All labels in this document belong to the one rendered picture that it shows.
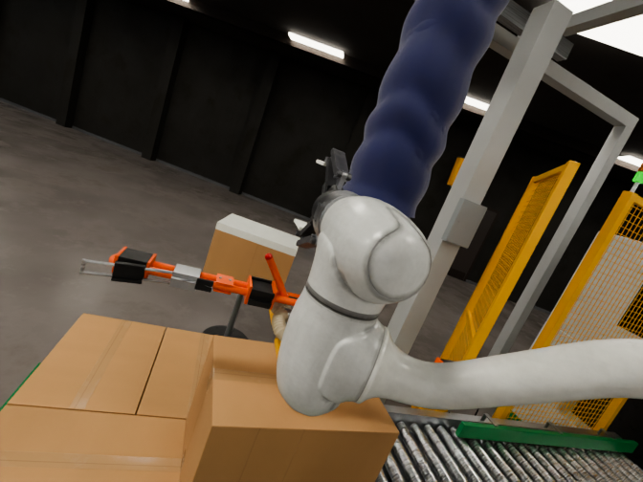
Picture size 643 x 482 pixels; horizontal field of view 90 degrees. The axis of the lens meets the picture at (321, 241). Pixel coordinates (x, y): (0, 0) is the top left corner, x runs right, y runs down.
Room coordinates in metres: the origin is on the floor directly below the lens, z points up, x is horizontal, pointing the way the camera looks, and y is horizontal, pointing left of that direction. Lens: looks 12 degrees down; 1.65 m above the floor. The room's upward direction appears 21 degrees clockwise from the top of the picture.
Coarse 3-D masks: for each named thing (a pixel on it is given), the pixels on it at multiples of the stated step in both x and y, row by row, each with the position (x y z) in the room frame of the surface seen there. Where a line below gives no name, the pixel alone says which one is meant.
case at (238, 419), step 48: (240, 384) 0.86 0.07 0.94; (192, 432) 0.87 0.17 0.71; (240, 432) 0.72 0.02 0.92; (288, 432) 0.77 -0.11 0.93; (336, 432) 0.83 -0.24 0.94; (384, 432) 0.90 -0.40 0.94; (192, 480) 0.69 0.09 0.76; (240, 480) 0.74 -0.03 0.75; (288, 480) 0.80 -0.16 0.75; (336, 480) 0.86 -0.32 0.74
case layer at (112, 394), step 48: (96, 336) 1.32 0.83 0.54; (144, 336) 1.44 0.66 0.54; (192, 336) 1.58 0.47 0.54; (48, 384) 0.99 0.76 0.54; (96, 384) 1.07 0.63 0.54; (144, 384) 1.15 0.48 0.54; (192, 384) 1.25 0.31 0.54; (0, 432) 0.79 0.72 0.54; (48, 432) 0.84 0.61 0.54; (96, 432) 0.89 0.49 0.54; (144, 432) 0.95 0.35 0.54; (0, 480) 0.67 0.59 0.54; (48, 480) 0.71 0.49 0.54; (96, 480) 0.76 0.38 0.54; (144, 480) 0.80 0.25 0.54
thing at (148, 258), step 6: (120, 252) 0.78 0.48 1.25; (126, 252) 0.80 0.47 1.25; (132, 252) 0.81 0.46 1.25; (138, 252) 0.82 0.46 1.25; (144, 252) 0.83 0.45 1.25; (120, 258) 0.76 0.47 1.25; (126, 258) 0.77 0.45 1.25; (132, 258) 0.78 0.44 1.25; (138, 258) 0.79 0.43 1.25; (144, 258) 0.80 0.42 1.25; (150, 258) 0.81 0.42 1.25; (144, 264) 0.78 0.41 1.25; (150, 264) 0.80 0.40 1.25; (144, 276) 0.79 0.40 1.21
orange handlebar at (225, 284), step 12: (156, 264) 0.83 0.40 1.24; (168, 264) 0.85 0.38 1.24; (168, 276) 0.80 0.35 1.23; (204, 276) 0.87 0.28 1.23; (216, 276) 0.88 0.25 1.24; (228, 276) 0.90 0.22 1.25; (216, 288) 0.85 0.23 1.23; (228, 288) 0.86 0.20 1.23; (240, 288) 0.87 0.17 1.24; (276, 300) 0.90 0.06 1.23; (288, 300) 0.92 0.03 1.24
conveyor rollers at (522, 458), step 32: (416, 448) 1.37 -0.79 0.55; (448, 448) 1.50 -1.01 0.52; (480, 448) 1.55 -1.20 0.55; (512, 448) 1.66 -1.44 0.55; (544, 448) 1.82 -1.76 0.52; (576, 448) 1.91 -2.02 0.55; (384, 480) 1.13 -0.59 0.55; (416, 480) 1.19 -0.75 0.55; (448, 480) 1.25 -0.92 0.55; (480, 480) 1.32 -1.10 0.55; (512, 480) 1.42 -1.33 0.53; (544, 480) 1.53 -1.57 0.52; (576, 480) 1.62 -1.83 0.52; (608, 480) 1.71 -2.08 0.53; (640, 480) 1.84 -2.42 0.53
